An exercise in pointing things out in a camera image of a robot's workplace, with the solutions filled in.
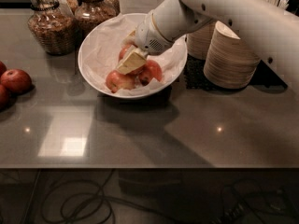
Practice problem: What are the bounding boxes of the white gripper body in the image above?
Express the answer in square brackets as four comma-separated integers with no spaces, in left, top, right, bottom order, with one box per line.
[135,11,174,56]

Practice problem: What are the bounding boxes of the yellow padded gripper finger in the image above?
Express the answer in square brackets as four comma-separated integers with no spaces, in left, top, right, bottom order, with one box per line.
[115,44,150,76]
[121,31,135,47]

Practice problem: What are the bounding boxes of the red apple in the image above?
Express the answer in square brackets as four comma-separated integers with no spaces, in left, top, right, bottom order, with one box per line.
[138,60,163,86]
[106,70,135,93]
[1,69,33,94]
[118,43,145,77]

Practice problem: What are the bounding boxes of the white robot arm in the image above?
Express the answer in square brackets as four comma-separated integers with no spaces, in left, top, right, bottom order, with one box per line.
[117,0,299,92]

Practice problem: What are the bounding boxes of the white ceramic bowl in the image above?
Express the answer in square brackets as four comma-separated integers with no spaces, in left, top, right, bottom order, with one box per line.
[78,12,189,100]

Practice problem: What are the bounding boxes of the red apple on table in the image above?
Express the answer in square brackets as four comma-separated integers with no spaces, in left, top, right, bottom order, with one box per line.
[1,69,33,94]

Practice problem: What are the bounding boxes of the dark apple lower left edge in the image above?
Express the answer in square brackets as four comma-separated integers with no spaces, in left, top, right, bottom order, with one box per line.
[0,85,10,109]

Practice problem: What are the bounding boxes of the dark apple edge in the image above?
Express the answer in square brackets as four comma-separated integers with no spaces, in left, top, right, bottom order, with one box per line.
[0,61,7,76]
[0,85,10,109]

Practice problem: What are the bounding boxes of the dark apple upper left edge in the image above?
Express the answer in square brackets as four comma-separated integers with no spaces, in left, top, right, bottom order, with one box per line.
[0,61,7,76]

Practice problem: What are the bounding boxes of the white paper liner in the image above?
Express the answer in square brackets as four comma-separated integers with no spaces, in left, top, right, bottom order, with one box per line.
[82,13,187,97]

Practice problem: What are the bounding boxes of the rear stack paper bowls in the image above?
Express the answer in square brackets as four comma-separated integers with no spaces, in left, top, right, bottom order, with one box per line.
[187,21,216,60]

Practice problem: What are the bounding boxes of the stack paper bowls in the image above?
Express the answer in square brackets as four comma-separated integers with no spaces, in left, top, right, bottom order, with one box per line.
[187,21,216,60]
[204,21,261,90]

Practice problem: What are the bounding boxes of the paper tag on jar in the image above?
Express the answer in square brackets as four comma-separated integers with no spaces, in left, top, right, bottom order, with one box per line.
[56,0,73,17]

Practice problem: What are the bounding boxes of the large glass granola jar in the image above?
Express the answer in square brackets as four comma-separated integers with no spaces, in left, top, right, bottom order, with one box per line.
[27,0,77,55]

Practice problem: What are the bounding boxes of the front stack paper bowls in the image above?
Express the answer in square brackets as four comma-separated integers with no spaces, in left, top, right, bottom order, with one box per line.
[204,21,261,90]

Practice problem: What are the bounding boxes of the black mesh mat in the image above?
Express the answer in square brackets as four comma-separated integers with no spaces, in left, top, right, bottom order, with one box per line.
[183,55,288,93]

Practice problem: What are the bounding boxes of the black cable loop on floor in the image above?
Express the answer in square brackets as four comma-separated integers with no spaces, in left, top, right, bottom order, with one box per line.
[39,169,188,224]

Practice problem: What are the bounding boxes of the black cable right floor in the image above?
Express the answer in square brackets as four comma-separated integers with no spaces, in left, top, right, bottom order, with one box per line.
[214,177,299,224]

